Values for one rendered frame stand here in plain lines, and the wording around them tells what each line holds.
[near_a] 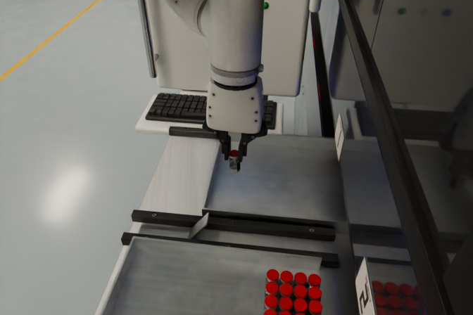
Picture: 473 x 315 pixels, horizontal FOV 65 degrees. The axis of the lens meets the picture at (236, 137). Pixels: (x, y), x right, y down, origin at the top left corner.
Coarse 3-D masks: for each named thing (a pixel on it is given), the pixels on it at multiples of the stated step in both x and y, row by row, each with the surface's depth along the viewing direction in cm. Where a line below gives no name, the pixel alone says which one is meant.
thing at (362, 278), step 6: (360, 270) 50; (366, 270) 48; (360, 276) 50; (366, 276) 47; (360, 282) 50; (366, 282) 47; (360, 288) 49; (360, 294) 49; (366, 306) 46; (372, 306) 44; (360, 312) 49; (366, 312) 46; (372, 312) 44
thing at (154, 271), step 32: (128, 256) 65; (160, 256) 68; (192, 256) 68; (224, 256) 67; (256, 256) 66; (288, 256) 65; (128, 288) 63; (160, 288) 63; (192, 288) 63; (224, 288) 63; (256, 288) 63
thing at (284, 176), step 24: (264, 144) 94; (288, 144) 93; (312, 144) 92; (216, 168) 86; (240, 168) 87; (264, 168) 87; (288, 168) 87; (312, 168) 87; (336, 168) 87; (216, 192) 81; (240, 192) 81; (264, 192) 81; (288, 192) 81; (312, 192) 81; (336, 192) 81; (216, 216) 74; (240, 216) 73; (264, 216) 72; (288, 216) 72; (312, 216) 76; (336, 216) 76
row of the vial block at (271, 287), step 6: (270, 270) 61; (276, 270) 61; (270, 276) 60; (276, 276) 60; (270, 282) 59; (276, 282) 61; (270, 288) 59; (276, 288) 58; (270, 294) 58; (276, 294) 58; (264, 300) 61; (270, 300) 57; (276, 300) 57; (264, 306) 58; (270, 306) 56; (276, 306) 56; (264, 312) 56; (270, 312) 56; (276, 312) 58
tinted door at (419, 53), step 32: (384, 0) 52; (416, 0) 40; (448, 0) 32; (384, 32) 51; (416, 32) 39; (448, 32) 32; (384, 64) 50; (416, 64) 39; (448, 64) 31; (384, 96) 49; (416, 96) 38; (448, 96) 31; (416, 128) 37; (448, 128) 31; (416, 160) 37; (448, 160) 30; (448, 192) 30; (448, 224) 29; (448, 256) 29
